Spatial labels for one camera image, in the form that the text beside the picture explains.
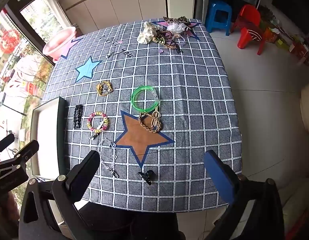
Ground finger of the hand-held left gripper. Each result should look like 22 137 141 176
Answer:
0 140 39 172
0 134 15 154

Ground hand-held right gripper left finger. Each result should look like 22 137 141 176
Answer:
19 150 100 230

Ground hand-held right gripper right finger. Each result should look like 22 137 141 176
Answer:
204 150 286 240

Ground colourful bead bracelet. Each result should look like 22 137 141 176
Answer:
87 112 109 133

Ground braided rope bracelet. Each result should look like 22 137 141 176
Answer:
138 112 163 133

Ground yellow hair tie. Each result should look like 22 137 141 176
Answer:
96 80 112 98

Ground brown star patch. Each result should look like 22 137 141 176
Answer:
114 110 175 168

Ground small black clip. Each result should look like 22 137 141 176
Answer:
138 170 154 186

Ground cream padded seat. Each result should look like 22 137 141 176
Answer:
282 177 309 240

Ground beige hair clip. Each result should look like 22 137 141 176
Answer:
151 105 162 129

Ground grey checked tablecloth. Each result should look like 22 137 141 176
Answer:
41 19 242 212

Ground light blue star patch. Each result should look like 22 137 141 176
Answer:
75 56 103 82

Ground pink plastic basin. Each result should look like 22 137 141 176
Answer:
42 27 77 63

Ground beige round furniture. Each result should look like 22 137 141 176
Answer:
300 81 309 133

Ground pile of coloured boxes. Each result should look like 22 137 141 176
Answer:
259 5 309 67

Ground red plastic chair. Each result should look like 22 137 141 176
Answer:
231 4 267 55

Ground clear plastic bag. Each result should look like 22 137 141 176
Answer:
168 22 183 34

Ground leopard print bow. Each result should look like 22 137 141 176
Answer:
163 16 187 25

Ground blue plastic stool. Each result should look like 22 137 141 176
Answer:
204 0 232 36

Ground clear crystal chain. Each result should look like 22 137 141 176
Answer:
98 139 120 179

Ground black chain bracelet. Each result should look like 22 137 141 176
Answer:
73 104 84 130

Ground dark window frame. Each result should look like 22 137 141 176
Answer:
0 0 77 160

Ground white ring bangles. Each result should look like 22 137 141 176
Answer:
172 35 186 47

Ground white wall cabinet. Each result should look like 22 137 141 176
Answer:
57 0 170 34

